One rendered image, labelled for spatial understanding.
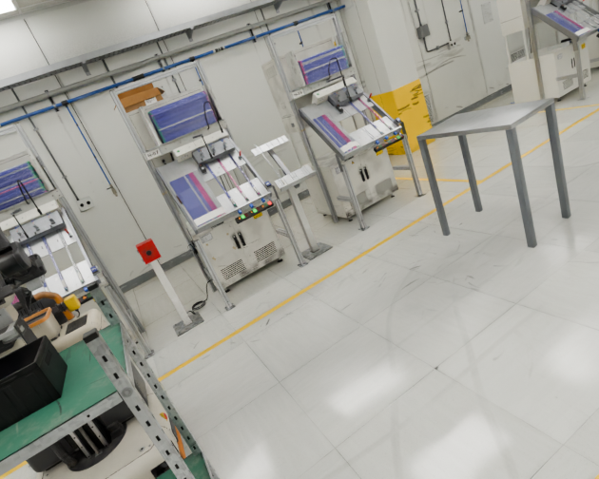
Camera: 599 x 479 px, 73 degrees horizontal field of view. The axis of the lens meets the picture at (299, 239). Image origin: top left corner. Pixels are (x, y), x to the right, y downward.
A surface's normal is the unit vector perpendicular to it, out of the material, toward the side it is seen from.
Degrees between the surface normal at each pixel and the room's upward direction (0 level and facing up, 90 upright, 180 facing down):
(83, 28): 90
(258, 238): 90
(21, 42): 90
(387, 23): 90
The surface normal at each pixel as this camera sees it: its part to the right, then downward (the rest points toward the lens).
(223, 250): 0.44, 0.16
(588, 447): -0.36, -0.87
